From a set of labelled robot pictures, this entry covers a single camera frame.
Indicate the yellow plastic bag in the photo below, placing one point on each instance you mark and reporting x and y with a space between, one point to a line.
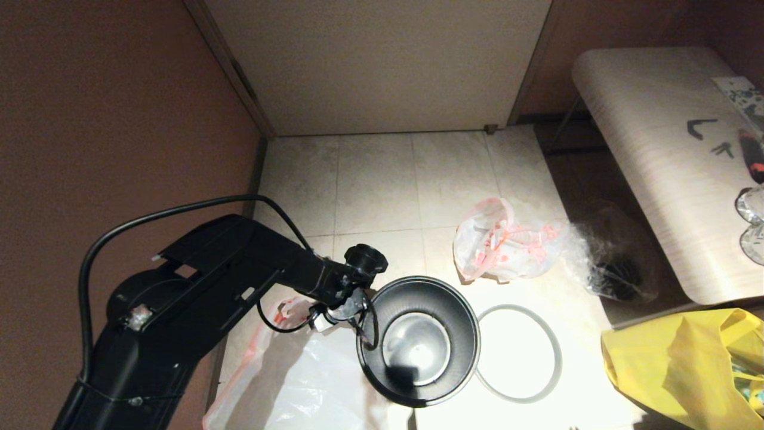
674 364

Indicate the white patterned paper sheet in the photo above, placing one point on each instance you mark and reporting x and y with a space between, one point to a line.
743 94

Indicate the white trash bag red trim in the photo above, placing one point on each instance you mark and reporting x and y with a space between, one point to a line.
310 388

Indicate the black round trash bin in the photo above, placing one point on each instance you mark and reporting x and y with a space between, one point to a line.
373 364

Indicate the light wood-grain table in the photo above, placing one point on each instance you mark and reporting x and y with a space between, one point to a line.
644 119

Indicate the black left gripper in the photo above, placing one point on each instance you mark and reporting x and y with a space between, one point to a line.
340 292

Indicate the black cylindrical left wrist camera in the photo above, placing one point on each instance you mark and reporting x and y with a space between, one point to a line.
365 260

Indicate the small black hex key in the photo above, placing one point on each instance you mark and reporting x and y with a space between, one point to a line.
723 149

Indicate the teal printed package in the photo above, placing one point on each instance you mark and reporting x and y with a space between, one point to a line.
746 382

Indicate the white door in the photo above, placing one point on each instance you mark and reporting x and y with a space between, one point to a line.
382 65

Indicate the clear plastic bag dark contents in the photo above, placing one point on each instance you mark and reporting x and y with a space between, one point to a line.
609 269

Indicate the clear shiny glass item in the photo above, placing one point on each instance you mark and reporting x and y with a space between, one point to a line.
753 206
755 246

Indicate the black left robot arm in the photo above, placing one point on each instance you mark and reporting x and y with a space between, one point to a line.
179 310

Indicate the red-printed plastic bag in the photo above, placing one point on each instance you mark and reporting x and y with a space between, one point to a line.
495 251

